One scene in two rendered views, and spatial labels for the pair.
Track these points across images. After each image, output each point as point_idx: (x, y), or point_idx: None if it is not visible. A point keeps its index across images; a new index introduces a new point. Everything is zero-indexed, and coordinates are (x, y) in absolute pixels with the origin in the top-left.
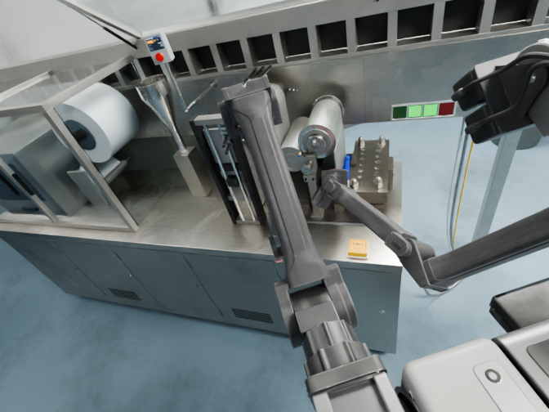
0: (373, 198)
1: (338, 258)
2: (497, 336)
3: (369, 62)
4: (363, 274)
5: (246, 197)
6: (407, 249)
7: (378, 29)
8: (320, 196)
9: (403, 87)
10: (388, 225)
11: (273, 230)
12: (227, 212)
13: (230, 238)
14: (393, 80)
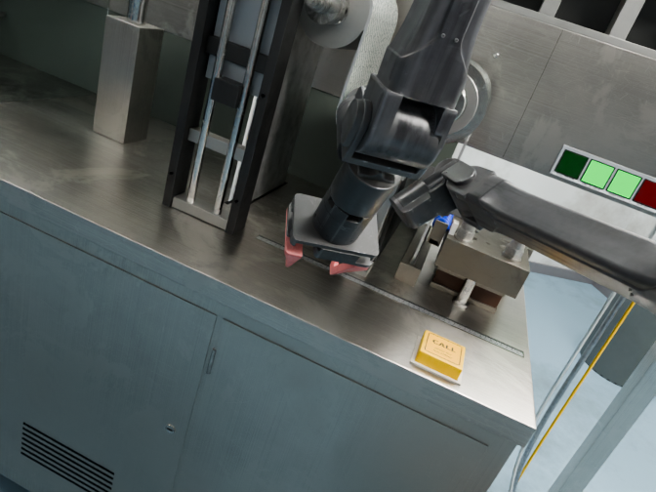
0: (495, 275)
1: (391, 357)
2: None
3: (567, 47)
4: (419, 428)
5: (233, 145)
6: None
7: (598, 8)
8: (419, 195)
9: (598, 121)
10: (654, 243)
11: (399, 68)
12: (157, 182)
13: (143, 221)
14: (589, 100)
